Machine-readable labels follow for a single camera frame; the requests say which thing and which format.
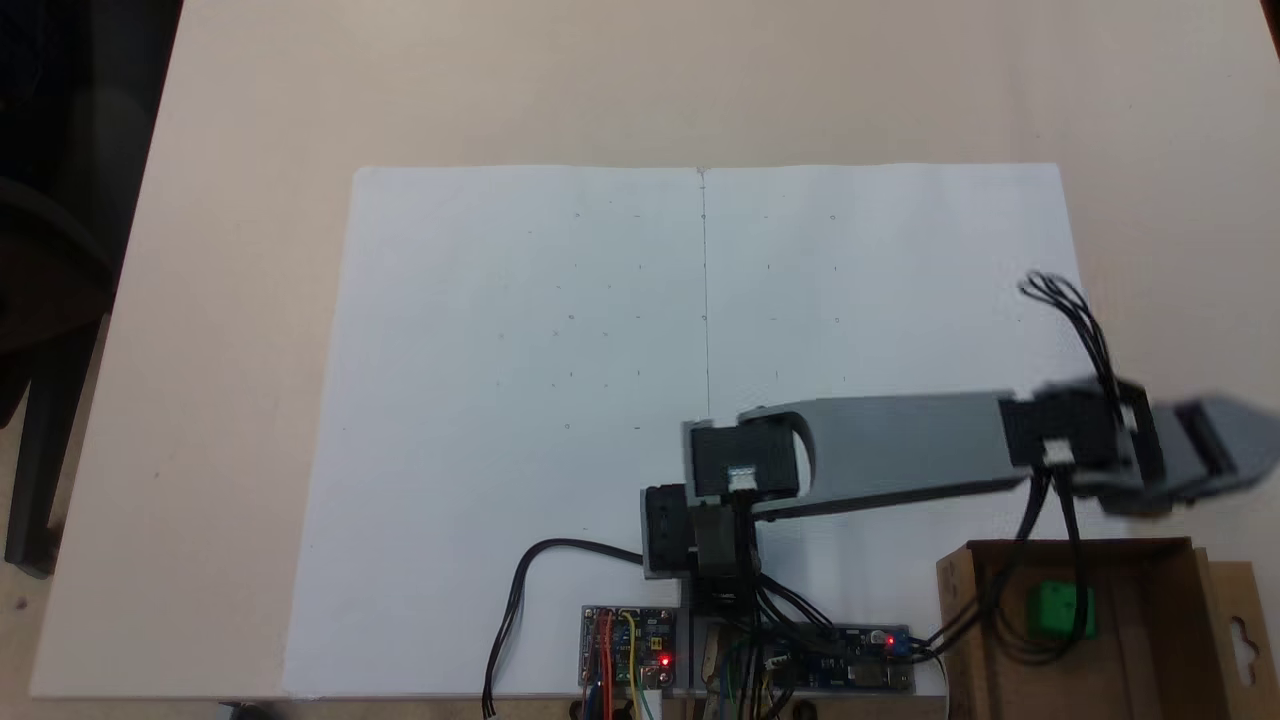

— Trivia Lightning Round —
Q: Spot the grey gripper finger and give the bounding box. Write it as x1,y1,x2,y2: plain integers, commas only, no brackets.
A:
1225,398,1280,493

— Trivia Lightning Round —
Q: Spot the green die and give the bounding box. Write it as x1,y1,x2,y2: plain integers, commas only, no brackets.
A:
1029,581,1099,642

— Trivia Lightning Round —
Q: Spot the brown cardboard box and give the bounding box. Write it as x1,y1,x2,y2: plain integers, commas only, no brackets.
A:
937,536,1272,720

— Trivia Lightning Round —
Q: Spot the white paper sheet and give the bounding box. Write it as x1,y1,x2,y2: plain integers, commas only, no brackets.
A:
282,165,710,699
700,162,1130,699

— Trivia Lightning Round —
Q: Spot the blue circuit board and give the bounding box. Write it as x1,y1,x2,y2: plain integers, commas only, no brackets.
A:
768,624,916,694

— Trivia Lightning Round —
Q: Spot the black chair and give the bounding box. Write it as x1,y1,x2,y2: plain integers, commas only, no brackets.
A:
0,0,187,581

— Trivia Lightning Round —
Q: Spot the black motor cable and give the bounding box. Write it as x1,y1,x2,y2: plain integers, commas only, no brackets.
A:
750,568,837,643
1017,269,1127,406
1058,485,1097,643
482,538,647,718
913,470,1053,667

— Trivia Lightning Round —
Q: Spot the black power cable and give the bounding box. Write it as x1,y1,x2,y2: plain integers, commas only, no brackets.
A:
906,645,952,720

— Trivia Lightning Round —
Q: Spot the circuit board with coloured wires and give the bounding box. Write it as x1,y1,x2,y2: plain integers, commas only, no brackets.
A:
580,604,679,693

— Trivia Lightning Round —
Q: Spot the yellow wire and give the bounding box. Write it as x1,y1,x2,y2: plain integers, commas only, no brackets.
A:
618,612,659,720

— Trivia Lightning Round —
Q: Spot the red wire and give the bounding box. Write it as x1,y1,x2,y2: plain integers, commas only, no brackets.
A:
590,612,614,720

